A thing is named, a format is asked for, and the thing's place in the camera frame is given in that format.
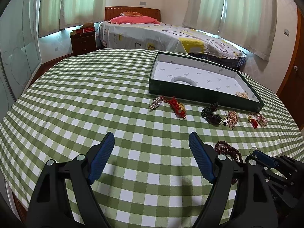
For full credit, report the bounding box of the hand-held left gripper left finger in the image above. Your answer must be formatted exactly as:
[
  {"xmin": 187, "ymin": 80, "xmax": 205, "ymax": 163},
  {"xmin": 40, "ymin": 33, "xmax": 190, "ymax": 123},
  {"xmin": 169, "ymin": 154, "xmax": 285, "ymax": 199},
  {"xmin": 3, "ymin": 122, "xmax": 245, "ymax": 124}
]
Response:
[{"xmin": 26, "ymin": 131, "xmax": 116, "ymax": 228}]

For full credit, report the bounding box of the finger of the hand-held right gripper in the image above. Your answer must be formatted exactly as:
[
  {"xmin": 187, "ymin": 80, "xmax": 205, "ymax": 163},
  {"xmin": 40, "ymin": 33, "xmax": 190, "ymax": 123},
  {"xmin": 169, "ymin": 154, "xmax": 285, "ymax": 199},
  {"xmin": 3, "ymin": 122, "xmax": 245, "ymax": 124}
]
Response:
[
  {"xmin": 256, "ymin": 151, "xmax": 304, "ymax": 178},
  {"xmin": 262, "ymin": 167, "xmax": 301, "ymax": 211}
]

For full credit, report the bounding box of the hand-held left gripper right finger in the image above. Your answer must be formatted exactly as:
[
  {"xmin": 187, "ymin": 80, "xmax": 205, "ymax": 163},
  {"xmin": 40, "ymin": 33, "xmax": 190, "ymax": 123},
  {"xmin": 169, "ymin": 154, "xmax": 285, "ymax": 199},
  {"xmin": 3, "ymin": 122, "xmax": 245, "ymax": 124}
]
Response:
[{"xmin": 189, "ymin": 131, "xmax": 278, "ymax": 228}]

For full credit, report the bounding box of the dark red bead bracelet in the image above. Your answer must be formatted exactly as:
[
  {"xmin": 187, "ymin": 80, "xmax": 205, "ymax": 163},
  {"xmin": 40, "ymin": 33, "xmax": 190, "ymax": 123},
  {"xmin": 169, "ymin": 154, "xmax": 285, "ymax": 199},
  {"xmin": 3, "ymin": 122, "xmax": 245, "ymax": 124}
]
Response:
[{"xmin": 214, "ymin": 141, "xmax": 244, "ymax": 164}]

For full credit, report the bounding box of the red bead gold charm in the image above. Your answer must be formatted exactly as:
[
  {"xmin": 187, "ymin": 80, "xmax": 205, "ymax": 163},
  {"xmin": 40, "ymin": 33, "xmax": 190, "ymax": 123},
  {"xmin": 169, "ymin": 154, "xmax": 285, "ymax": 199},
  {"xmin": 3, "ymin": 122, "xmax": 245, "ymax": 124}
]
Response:
[{"xmin": 247, "ymin": 114, "xmax": 259, "ymax": 129}]

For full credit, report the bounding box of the pink beaded ornament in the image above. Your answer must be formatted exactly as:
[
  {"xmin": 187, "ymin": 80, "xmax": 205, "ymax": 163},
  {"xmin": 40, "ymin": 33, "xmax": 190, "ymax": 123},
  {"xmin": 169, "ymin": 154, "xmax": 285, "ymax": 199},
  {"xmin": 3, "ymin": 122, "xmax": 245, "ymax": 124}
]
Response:
[{"xmin": 256, "ymin": 113, "xmax": 268, "ymax": 127}]

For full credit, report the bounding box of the black cord pendant necklace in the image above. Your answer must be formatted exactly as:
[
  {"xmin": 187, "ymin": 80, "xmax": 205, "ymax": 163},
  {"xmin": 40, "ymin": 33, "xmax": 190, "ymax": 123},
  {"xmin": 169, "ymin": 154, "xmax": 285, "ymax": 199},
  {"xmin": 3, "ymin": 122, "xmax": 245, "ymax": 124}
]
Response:
[{"xmin": 201, "ymin": 102, "xmax": 226, "ymax": 125}]

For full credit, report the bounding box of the rose gold beaded bracelet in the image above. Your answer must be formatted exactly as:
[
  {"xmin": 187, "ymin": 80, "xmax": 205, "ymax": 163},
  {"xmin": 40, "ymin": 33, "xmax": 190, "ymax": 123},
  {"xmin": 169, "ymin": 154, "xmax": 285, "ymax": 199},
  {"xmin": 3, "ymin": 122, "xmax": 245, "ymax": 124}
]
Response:
[{"xmin": 224, "ymin": 110, "xmax": 238, "ymax": 130}]

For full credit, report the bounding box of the red knot gold charm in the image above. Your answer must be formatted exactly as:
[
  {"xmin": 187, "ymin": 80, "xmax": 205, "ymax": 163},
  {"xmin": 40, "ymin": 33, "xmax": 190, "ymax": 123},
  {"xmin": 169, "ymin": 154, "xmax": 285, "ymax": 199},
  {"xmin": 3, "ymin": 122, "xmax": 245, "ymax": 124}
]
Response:
[{"xmin": 163, "ymin": 96, "xmax": 187, "ymax": 120}]

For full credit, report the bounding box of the green jewelry box tray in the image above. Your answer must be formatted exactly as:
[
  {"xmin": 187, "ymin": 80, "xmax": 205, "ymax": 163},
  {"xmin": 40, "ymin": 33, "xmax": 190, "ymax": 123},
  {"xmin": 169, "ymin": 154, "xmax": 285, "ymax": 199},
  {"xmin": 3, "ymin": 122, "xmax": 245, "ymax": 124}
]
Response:
[{"xmin": 148, "ymin": 51, "xmax": 265, "ymax": 113}]

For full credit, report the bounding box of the silver beaded ornament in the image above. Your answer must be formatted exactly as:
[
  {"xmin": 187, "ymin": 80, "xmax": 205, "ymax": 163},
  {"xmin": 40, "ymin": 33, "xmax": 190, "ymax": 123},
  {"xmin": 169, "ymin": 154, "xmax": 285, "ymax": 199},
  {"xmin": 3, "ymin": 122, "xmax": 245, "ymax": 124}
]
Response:
[{"xmin": 150, "ymin": 97, "xmax": 164, "ymax": 111}]

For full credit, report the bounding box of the white jade bangle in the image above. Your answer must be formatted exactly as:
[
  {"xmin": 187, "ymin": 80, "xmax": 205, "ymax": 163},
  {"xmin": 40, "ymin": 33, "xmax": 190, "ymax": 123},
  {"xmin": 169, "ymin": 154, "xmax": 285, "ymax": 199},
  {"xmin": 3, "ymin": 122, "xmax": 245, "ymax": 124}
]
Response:
[{"xmin": 171, "ymin": 76, "xmax": 200, "ymax": 87}]

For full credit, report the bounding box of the green checked tablecloth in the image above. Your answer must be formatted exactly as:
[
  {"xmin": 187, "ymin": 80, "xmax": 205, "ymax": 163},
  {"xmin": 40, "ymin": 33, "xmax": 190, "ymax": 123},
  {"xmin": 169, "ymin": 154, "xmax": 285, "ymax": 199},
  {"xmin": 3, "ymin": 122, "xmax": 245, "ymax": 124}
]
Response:
[{"xmin": 0, "ymin": 48, "xmax": 302, "ymax": 228}]

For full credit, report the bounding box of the wooden door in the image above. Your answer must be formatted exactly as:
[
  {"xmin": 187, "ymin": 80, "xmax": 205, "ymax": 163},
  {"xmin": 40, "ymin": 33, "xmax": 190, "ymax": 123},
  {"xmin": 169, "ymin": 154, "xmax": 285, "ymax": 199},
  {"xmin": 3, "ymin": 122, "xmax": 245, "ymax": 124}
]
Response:
[{"xmin": 277, "ymin": 7, "xmax": 304, "ymax": 100}]

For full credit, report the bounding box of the dark wooden nightstand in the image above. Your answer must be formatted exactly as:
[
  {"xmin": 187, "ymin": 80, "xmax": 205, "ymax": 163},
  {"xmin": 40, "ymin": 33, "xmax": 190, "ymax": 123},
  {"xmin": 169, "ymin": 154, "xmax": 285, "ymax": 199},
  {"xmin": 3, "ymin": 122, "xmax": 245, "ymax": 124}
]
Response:
[{"xmin": 70, "ymin": 30, "xmax": 97, "ymax": 55}]

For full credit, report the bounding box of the bed with patterned cover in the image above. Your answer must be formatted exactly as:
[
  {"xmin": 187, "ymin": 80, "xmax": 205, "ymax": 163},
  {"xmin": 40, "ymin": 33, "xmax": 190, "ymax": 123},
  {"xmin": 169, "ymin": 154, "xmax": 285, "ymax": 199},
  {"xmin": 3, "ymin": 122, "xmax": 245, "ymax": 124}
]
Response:
[{"xmin": 98, "ymin": 20, "xmax": 247, "ymax": 59}]

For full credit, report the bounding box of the frosted glass sliding door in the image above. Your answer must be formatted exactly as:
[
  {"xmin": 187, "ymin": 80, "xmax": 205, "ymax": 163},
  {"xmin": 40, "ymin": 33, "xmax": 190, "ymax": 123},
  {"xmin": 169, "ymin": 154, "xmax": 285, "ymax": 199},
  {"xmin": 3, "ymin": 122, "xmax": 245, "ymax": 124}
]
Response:
[{"xmin": 0, "ymin": 0, "xmax": 43, "ymax": 114}]

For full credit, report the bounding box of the pink pillow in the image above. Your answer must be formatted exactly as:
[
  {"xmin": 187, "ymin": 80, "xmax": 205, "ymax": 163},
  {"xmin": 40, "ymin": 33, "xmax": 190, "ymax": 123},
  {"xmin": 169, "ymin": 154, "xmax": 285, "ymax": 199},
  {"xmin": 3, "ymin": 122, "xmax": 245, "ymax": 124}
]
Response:
[{"xmin": 108, "ymin": 16, "xmax": 159, "ymax": 25}]

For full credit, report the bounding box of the wide pale window curtain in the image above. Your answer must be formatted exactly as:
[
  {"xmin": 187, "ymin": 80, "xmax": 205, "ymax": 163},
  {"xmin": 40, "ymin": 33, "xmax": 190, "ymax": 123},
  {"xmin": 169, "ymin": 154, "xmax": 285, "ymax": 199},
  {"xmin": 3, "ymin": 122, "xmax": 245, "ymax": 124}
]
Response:
[
  {"xmin": 59, "ymin": 0, "xmax": 106, "ymax": 28},
  {"xmin": 220, "ymin": 0, "xmax": 277, "ymax": 61}
]

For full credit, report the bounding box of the orange cushion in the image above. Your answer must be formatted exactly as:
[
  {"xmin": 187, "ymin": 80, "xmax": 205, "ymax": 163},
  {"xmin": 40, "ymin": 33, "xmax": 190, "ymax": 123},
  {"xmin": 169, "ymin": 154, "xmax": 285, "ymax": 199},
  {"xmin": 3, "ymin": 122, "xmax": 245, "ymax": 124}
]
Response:
[{"xmin": 120, "ymin": 11, "xmax": 144, "ymax": 17}]

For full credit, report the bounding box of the wooden bed headboard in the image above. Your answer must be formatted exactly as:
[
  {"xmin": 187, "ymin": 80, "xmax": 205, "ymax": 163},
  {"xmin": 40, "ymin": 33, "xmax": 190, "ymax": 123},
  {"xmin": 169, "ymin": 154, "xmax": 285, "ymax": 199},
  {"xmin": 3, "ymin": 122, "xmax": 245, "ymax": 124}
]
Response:
[{"xmin": 104, "ymin": 7, "xmax": 161, "ymax": 22}]

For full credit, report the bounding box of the narrow pale window curtain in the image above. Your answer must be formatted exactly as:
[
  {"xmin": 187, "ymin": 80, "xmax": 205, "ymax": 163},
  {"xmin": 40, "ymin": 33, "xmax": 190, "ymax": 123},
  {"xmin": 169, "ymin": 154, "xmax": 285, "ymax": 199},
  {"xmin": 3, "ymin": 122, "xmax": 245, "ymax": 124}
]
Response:
[
  {"xmin": 183, "ymin": 0, "xmax": 227, "ymax": 32},
  {"xmin": 39, "ymin": 0, "xmax": 63, "ymax": 37}
]

